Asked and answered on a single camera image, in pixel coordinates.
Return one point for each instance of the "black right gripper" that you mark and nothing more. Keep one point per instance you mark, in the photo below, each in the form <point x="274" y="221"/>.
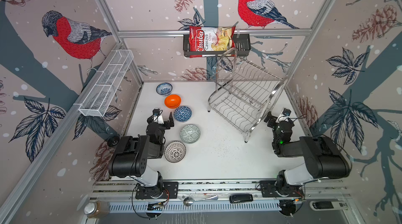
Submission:
<point x="277" y="122"/>

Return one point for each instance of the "stainless steel dish rack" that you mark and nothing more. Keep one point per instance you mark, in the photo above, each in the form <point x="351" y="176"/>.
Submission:
<point x="244" y="92"/>

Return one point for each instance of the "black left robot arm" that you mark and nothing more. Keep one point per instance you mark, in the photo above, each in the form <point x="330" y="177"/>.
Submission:
<point x="131" y="155"/>

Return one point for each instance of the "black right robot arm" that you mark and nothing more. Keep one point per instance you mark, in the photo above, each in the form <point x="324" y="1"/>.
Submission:
<point x="322" y="158"/>

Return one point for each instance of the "orange plastic bowl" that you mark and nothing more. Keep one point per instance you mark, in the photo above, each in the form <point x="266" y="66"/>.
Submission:
<point x="172" y="101"/>

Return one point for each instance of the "blue floral white bowl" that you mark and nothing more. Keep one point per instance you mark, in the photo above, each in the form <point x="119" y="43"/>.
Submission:
<point x="164" y="89"/>

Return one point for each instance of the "brown white patterned bowl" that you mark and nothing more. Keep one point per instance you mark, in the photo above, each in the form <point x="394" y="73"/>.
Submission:
<point x="175" y="152"/>

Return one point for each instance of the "black round knob bottle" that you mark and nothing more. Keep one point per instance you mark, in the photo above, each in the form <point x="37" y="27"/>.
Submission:
<point x="113" y="141"/>

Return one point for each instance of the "black remote device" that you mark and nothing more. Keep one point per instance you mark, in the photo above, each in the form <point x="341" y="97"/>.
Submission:
<point x="240" y="198"/>

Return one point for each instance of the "red cassava chips bag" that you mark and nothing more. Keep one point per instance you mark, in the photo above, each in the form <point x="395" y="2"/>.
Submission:
<point x="206" y="39"/>

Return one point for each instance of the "metal spoon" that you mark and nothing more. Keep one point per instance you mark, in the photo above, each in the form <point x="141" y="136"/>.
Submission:
<point x="189" y="201"/>

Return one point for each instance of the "glass jar with silver lid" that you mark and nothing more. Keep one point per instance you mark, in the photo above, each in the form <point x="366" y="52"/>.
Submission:
<point x="98" y="209"/>

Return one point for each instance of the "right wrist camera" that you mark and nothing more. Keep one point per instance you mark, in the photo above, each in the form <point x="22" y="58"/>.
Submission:
<point x="284" y="115"/>

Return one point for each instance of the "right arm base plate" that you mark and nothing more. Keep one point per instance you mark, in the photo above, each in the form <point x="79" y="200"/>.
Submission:
<point x="271" y="189"/>

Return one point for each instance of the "white wire mesh basket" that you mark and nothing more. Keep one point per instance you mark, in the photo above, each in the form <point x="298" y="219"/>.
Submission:
<point x="102" y="93"/>

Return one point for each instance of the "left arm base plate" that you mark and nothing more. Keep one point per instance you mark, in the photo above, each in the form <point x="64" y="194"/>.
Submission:
<point x="158" y="192"/>

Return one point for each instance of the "black wire shelf basket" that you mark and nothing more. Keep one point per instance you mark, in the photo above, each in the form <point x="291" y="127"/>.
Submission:
<point x="241" y="43"/>

